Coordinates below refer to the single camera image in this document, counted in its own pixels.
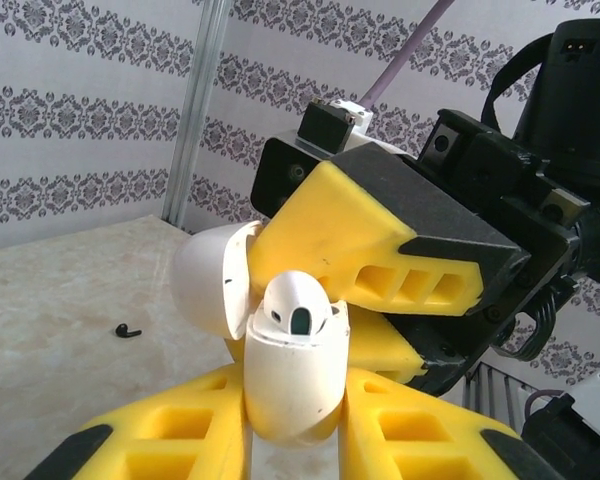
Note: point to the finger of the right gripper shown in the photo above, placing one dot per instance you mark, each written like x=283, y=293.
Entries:
x=360, y=225
x=375, y=345

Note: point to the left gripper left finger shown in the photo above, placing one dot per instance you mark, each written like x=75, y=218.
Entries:
x=220, y=450

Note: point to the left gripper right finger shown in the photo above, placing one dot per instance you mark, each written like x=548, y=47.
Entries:
x=360, y=450

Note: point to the white earbud charging case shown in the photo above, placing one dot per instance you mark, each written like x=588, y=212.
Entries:
x=290, y=390

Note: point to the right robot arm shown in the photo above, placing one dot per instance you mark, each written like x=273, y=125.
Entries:
x=580, y=100

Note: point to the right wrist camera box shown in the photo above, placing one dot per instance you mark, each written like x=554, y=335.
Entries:
x=350, y=117

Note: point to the aluminium frame post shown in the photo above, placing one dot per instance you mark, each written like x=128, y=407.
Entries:
x=200, y=100

